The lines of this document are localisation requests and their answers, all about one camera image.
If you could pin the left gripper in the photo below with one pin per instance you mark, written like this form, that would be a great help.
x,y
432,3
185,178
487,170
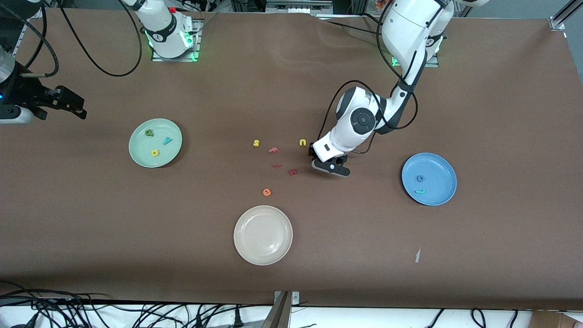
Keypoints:
x,y
310,151

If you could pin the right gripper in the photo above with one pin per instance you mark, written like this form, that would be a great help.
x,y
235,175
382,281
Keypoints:
x,y
26,92

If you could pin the teal foam letter y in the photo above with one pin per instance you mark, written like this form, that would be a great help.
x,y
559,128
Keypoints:
x,y
168,140

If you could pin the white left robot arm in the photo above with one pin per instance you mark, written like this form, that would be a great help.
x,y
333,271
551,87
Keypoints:
x,y
410,27

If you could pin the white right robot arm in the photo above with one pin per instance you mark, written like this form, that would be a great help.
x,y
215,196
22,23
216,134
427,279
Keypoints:
x,y
164,32

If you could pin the beige plate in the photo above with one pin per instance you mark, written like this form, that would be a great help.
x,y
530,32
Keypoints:
x,y
263,235

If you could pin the green plate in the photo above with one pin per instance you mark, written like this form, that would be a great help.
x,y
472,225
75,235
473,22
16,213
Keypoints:
x,y
141,152

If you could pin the blue plate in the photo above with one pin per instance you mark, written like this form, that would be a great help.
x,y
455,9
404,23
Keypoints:
x,y
437,173

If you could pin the white paper scrap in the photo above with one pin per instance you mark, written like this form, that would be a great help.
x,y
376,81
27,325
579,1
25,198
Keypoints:
x,y
417,256

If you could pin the metal box behind table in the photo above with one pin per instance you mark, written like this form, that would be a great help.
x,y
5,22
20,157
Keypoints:
x,y
298,6

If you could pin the black power plug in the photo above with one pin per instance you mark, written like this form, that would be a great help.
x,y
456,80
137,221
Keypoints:
x,y
237,319

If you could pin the cardboard box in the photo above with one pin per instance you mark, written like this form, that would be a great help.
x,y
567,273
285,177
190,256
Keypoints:
x,y
546,321

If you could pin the aluminium frame profile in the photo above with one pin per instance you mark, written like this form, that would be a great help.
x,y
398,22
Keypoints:
x,y
556,22
36,12

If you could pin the metal camera post bracket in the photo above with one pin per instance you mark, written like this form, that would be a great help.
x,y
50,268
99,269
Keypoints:
x,y
284,298

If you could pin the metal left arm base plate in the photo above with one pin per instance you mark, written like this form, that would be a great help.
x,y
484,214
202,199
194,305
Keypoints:
x,y
432,64

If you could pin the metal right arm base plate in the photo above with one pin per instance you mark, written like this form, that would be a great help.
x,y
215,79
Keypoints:
x,y
196,45

